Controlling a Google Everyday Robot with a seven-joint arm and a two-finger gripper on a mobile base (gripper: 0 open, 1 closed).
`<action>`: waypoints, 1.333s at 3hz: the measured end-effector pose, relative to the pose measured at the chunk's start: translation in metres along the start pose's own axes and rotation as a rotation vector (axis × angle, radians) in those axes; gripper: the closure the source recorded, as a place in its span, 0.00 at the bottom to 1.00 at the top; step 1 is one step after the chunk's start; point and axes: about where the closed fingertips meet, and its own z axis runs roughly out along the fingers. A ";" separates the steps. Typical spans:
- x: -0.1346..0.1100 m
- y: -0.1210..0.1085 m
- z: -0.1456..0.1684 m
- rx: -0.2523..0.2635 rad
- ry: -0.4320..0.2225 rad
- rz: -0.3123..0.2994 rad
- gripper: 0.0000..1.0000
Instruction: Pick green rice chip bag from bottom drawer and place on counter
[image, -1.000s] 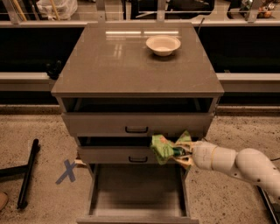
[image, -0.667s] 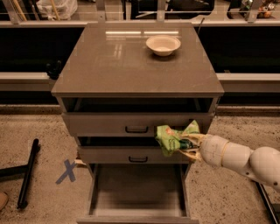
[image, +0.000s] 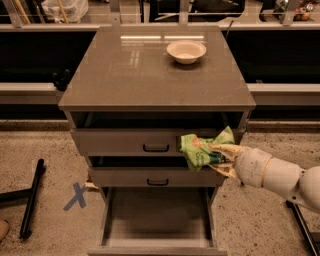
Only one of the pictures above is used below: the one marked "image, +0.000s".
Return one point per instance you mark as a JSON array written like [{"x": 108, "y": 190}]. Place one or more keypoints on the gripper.
[{"x": 250, "y": 167}]

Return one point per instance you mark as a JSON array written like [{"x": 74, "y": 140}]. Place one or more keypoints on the black stand leg left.
[{"x": 30, "y": 195}]

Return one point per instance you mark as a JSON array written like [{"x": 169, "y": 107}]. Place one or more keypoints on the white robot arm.
[{"x": 259, "y": 169}]

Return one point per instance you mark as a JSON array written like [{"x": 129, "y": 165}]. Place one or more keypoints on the green rice chip bag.
[{"x": 200, "y": 152}]

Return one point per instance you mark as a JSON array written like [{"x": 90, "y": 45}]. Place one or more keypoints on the grey drawer cabinet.
[{"x": 128, "y": 69}]

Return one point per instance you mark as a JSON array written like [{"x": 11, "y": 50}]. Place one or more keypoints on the brown shoe tip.
[{"x": 4, "y": 228}]

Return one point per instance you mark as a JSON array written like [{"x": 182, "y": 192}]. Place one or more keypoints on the bottom grey drawer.
[{"x": 157, "y": 221}]

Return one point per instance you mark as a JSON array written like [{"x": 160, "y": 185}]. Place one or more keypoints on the middle grey drawer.
[{"x": 117, "y": 171}]

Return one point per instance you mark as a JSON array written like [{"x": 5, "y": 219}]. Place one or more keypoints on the white bowl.
[{"x": 186, "y": 51}]

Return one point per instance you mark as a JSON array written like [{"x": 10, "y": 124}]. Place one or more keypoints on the blue tape cross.
[{"x": 78, "y": 197}]

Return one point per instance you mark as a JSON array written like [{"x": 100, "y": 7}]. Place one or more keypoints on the black stand leg right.
[{"x": 312, "y": 239}]

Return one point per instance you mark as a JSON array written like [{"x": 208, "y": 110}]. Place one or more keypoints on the grey drawer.
[
  {"x": 117, "y": 171},
  {"x": 157, "y": 221},
  {"x": 148, "y": 133}
]

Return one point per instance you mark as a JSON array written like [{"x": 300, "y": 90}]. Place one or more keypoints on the top grey drawer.
[{"x": 148, "y": 133}]

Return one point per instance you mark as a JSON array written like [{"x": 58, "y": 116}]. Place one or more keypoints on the black stand leg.
[
  {"x": 30, "y": 195},
  {"x": 312, "y": 239}
]

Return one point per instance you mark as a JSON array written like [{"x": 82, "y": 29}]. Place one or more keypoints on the black clamp on rail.
[{"x": 61, "y": 80}]

